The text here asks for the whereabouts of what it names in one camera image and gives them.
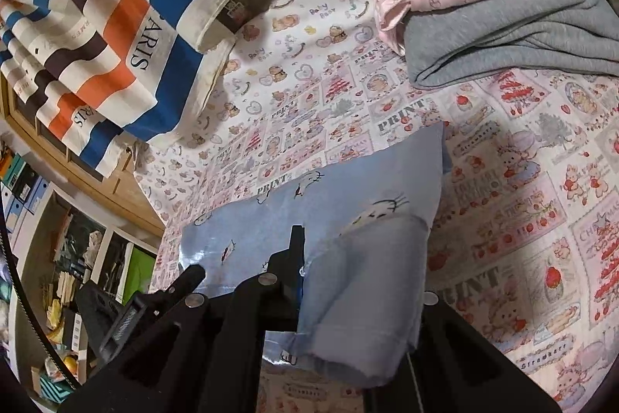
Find row of storage boxes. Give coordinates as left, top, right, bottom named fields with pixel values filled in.
left=0, top=149, right=51, bottom=244

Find grey folded garment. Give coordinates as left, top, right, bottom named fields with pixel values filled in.
left=404, top=0, right=619, bottom=91

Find blue satin cat-print pants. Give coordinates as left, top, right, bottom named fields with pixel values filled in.
left=179, top=122, right=450, bottom=389

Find green bag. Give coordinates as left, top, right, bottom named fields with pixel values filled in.
left=123, top=246, right=158, bottom=305

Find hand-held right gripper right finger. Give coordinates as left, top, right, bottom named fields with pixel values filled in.
left=372, top=290, right=564, bottom=413

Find black cable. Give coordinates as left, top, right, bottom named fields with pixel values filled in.
left=0, top=214, right=78, bottom=389

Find strawberry print bed sheet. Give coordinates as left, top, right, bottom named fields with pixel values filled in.
left=150, top=40, right=619, bottom=413

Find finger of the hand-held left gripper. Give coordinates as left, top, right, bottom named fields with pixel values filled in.
left=155, top=264, right=206, bottom=310

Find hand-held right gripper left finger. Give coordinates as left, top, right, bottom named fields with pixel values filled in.
left=58, top=224, right=308, bottom=413

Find striped hanging curtain cloth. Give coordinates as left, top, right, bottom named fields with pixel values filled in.
left=0, top=0, right=310, bottom=179

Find white storage shelf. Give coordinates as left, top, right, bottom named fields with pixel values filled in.
left=10, top=185, right=162, bottom=399

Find wooden door with panes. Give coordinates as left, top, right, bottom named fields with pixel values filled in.
left=0, top=74, right=168, bottom=240

